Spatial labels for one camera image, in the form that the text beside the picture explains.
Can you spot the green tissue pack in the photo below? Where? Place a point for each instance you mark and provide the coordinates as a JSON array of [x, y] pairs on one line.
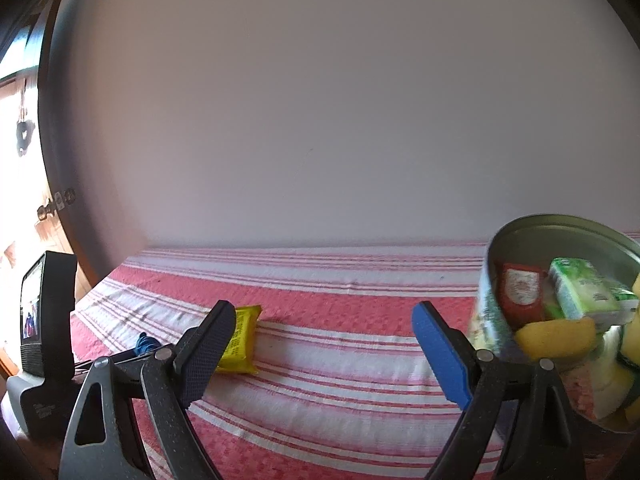
[[580, 285]]

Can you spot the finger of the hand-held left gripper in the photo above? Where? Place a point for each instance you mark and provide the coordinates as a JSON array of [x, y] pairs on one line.
[[84, 366]]

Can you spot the wooden door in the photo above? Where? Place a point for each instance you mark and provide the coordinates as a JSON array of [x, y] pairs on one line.
[[50, 232]]

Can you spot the yellow snack packet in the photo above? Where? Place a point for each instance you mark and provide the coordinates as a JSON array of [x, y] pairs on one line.
[[242, 335]]

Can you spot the red white striped bedspread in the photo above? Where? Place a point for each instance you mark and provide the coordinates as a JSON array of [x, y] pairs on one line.
[[325, 360]]

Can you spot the blue cloth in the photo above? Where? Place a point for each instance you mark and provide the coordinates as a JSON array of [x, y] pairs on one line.
[[145, 345]]

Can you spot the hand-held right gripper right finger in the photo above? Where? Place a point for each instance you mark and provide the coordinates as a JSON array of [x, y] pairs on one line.
[[442, 355]]

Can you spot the round printed metal tin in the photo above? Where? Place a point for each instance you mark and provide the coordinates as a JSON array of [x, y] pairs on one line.
[[530, 240]]

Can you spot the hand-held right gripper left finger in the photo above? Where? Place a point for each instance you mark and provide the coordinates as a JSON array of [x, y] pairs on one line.
[[205, 360]]

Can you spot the metal door latch plate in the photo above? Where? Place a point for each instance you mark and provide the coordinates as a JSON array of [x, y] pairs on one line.
[[65, 197]]

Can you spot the red snack packet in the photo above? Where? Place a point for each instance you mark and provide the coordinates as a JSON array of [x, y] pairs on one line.
[[520, 290]]

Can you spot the yellow sponge block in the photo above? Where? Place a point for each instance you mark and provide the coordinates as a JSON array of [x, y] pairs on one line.
[[555, 337]]

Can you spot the dark hanging door ornament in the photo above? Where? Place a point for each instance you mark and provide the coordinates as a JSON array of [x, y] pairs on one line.
[[24, 132]]

